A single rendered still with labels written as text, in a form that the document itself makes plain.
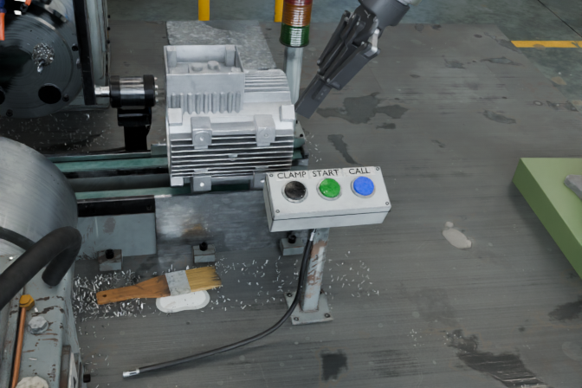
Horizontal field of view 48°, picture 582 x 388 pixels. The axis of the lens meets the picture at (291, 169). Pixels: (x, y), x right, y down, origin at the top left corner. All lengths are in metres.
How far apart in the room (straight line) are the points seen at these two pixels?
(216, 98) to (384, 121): 0.67
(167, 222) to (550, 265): 0.71
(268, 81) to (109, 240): 0.38
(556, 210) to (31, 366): 1.04
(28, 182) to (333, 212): 0.40
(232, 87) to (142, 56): 0.83
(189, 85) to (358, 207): 0.32
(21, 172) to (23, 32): 0.49
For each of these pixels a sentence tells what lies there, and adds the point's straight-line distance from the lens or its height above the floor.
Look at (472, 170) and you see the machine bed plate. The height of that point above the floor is 0.80.
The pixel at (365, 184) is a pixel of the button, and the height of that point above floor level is 1.07.
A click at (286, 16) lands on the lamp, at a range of 1.38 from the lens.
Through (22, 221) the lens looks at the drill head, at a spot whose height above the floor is 1.13.
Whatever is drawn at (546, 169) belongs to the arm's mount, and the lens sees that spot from 1.49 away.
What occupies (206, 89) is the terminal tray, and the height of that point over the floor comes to 1.12.
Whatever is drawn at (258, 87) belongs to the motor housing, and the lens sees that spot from 1.08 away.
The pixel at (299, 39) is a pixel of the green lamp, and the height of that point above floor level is 1.05.
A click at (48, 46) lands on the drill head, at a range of 1.29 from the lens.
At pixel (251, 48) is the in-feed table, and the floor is 0.92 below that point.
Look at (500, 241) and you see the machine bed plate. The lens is 1.35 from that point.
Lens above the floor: 1.63
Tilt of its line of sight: 36 degrees down
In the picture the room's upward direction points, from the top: 6 degrees clockwise
